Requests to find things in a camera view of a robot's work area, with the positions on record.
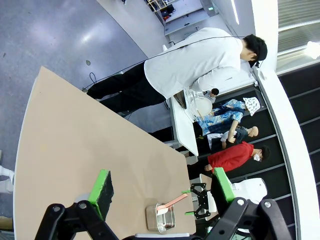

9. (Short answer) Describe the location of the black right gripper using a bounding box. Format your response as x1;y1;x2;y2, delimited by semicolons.
181;183;213;220

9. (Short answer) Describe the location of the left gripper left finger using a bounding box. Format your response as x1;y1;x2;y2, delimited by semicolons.
34;169;119;240

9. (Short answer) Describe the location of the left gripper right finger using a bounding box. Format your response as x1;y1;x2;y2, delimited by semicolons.
206;166;294;240

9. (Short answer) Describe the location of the person's left forearm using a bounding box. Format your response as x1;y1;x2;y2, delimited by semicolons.
192;69;239;93

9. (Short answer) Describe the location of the stainless steel rectangular container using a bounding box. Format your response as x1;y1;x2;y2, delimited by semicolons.
145;201;177;234

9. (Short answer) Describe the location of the person in red jacket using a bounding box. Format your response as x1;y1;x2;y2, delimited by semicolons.
204;140;271;174

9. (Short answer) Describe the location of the white side table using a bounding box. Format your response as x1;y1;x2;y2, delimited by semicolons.
169;96;200;157

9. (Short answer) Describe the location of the mannequin with draped shirt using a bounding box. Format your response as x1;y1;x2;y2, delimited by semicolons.
206;125;260;151

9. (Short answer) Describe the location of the mannequin in blue floral shirt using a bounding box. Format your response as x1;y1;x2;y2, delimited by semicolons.
196;96;261;136

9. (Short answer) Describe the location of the seated person in background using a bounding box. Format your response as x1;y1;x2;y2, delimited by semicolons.
202;87;220;104

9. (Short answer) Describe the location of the person in white shirt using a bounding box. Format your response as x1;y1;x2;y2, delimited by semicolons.
86;26;269;114

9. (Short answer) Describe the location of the white wire dish rack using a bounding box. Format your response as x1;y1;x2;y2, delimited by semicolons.
185;87;214;119

